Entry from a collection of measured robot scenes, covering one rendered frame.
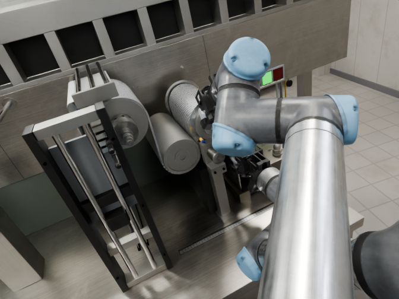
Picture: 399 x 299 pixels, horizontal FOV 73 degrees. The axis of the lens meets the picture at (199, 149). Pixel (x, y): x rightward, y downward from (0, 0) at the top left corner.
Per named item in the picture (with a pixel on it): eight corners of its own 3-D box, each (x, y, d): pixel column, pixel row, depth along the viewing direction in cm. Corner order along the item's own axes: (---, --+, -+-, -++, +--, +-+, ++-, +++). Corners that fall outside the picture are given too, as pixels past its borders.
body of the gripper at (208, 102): (219, 89, 71) (232, 66, 60) (233, 118, 70) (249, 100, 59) (193, 99, 70) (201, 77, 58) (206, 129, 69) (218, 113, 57)
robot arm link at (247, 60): (225, 73, 42) (230, 26, 44) (210, 100, 52) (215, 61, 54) (272, 83, 43) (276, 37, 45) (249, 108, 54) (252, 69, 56)
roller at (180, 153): (169, 180, 84) (158, 148, 78) (150, 146, 105) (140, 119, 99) (203, 165, 87) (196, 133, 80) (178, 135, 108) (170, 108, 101)
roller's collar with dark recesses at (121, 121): (117, 149, 68) (108, 127, 64) (114, 139, 72) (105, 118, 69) (142, 139, 69) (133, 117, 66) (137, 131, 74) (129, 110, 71)
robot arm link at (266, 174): (288, 190, 75) (263, 202, 73) (277, 182, 79) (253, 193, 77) (287, 169, 71) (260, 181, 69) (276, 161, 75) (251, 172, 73)
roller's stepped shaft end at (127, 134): (126, 151, 62) (120, 139, 60) (122, 141, 67) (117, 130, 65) (139, 146, 63) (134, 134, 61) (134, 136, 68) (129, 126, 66)
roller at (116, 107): (106, 156, 74) (84, 110, 66) (99, 124, 94) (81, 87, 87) (154, 137, 77) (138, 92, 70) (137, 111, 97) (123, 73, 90)
